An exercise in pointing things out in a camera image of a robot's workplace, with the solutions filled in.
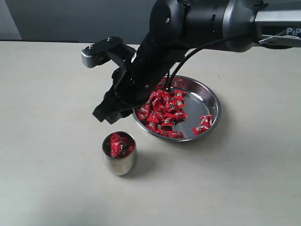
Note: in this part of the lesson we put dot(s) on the red candy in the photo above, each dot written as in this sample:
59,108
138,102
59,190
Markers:
179,95
199,129
116,144
206,120
175,134

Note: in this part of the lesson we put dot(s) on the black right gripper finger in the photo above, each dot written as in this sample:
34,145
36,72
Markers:
115,116

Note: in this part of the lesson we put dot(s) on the round stainless steel plate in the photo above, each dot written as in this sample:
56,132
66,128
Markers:
200,100

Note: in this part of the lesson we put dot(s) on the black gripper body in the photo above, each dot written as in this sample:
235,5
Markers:
141,76

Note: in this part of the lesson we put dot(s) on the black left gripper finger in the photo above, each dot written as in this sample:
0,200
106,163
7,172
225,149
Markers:
105,111

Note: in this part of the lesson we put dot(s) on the stainless steel cup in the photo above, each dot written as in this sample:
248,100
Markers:
127,159

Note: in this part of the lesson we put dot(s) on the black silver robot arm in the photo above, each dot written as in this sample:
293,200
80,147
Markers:
176,27

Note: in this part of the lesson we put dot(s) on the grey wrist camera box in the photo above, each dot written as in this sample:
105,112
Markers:
98,54

